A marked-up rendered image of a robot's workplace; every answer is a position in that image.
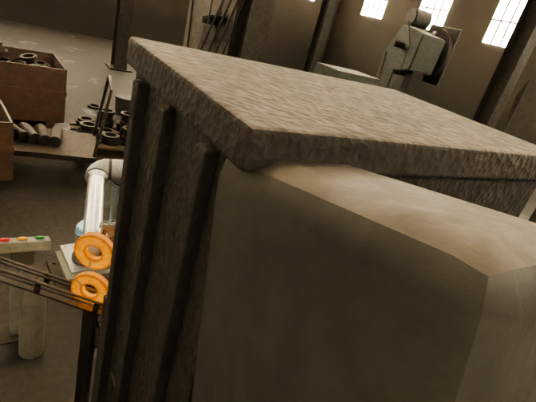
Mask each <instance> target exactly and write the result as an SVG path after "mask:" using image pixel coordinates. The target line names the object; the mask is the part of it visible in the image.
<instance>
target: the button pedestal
mask: <svg viewBox="0 0 536 402"><path fill-rule="evenodd" d="M44 237H45V238H43V239H44V241H37V240H39V239H36V238H35V237H27V242H19V241H25V240H18V238H9V239H10V240H9V241H0V242H4V243H0V254H6V253H10V260H13V261H15V262H19V263H21V264H24V265H27V266H30V265H34V251H40V250H51V240H50V238H49V236H44ZM10 270H12V271H15V272H18V273H20V270H18V269H15V268H13V267H10ZM18 320H19V288H17V287H14V286H10V321H9V322H3V323H0V335H1V345H6V344H11V343H16V342H18Z"/></svg>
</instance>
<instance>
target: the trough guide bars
mask: <svg viewBox="0 0 536 402"><path fill-rule="evenodd" d="M0 259H1V260H3V261H6V262H3V261H1V260H0V263H1V264H3V265H6V266H10V267H13V268H15V269H18V270H21V271H24V272H26V273H29V274H33V275H36V276H38V277H41V278H44V282H45V283H44V282H39V281H37V280H34V279H32V278H28V277H26V276H23V275H20V274H16V273H14V272H11V271H8V270H5V269H3V268H0V271H1V272H0V275H1V276H4V277H7V278H11V279H13V280H16V281H19V282H22V283H25V284H27V285H30V286H34V291H33V293H34V294H36V295H39V294H40V289H42V290H45V291H48V292H50V293H53V294H57V295H60V296H62V297H65V298H69V299H72V300H74V301H76V302H80V303H83V304H86V305H90V306H92V307H93V311H92V313H93V314H95V315H97V314H98V310H99V309H101V310H102V306H103V303H102V302H99V301H95V300H93V299H90V298H86V297H83V296H81V295H79V294H75V293H72V292H69V291H67V290H63V289H60V288H57V287H56V286H51V285H49V281H52V282H56V283H59V284H62V285H63V286H68V287H70V288H71V285H70V284H71V283H72V281H70V280H68V279H65V278H61V277H58V276H57V275H54V274H50V273H47V272H45V271H42V270H38V269H36V268H33V267H31V266H27V265H24V264H21V263H19V262H15V261H13V260H10V259H8V258H3V257H1V256H0ZM8 262H10V263H13V264H15V265H16V266H15V265H13V264H10V263H8ZM20 266H21V267H20ZM22 267H24V268H26V269H24V268H22ZM27 269H29V270H27ZM31 270H33V271H31ZM34 271H36V272H37V273H36V272H34ZM3 272H4V273H6V274H4V273H3ZM39 273H40V274H39ZM9 274H11V275H13V276H11V275H9ZM42 274H44V275H42ZM14 276H16V277H18V278H16V277H14ZM51 277H52V278H51ZM21 278H22V279H21ZM54 278H56V279H54ZM23 279H25V280H23ZM57 279H58V280H57ZM26 280H27V281H26ZM59 280H60V281H59ZM28 281H30V282H28ZM62 281H63V282H62ZM32 282H34V283H35V284H34V283H32ZM65 282H68V283H70V284H68V283H65ZM46 283H48V284H46ZM44 286H45V287H44ZM46 287H48V288H46ZM49 288H50V289H49ZM85 288H86V289H87V290H88V291H89V290H91V291H93V292H91V291H89V292H90V293H92V294H95V293H94V292H96V293H97V290H96V289H93V288H91V287H88V286H85ZM51 289H52V290H51ZM55 290H57V291H60V292H62V293H60V292H57V291H55ZM63 293H65V294H63ZM67 294H69V295H71V296H69V295H67ZM72 296H73V297H72ZM79 298H80V299H79ZM81 299H83V300H85V301H83V300H81ZM90 302H92V303H90ZM93 303H94V304H93ZM100 305H101V306H100Z"/></svg>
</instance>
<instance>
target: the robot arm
mask: <svg viewBox="0 0 536 402"><path fill-rule="evenodd" d="M123 162H124V161H123V160H113V159H102V160H98V161H97V162H95V163H93V164H91V165H90V166H89V167H88V168H87V170H86V172H85V180H86V182H87V192H86V201H85V217H84V220H82V221H80V222H79V223H78V224H77V225H76V230H75V242H76V241H77V240H78V239H79V238H80V237H81V236H82V235H83V234H85V233H88V232H97V233H101V234H103V235H105V236H107V237H108V238H109V239H110V240H111V241H112V242H113V239H114V233H115V226H116V214H117V208H118V200H119V194H120V181H121V175H122V168H123ZM108 179H110V180H112V194H111V204H110V215H109V221H103V214H104V184H105V183H107V181H108ZM89 251H90V252H91V253H92V254H93V255H95V256H102V253H101V250H100V249H99V248H97V247H96V246H89ZM71 259H72V262H73V263H74V264H75V265H77V266H83V267H86V266H84V265H82V264H81V263H80V262H79V261H78V260H77V258H76V256H75V254H74V251H73V253H72V257H71Z"/></svg>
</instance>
